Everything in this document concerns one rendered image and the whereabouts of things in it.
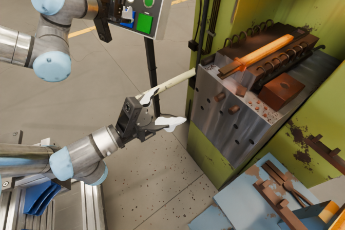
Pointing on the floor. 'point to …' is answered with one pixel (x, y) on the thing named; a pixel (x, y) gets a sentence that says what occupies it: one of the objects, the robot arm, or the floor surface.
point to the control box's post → (152, 72)
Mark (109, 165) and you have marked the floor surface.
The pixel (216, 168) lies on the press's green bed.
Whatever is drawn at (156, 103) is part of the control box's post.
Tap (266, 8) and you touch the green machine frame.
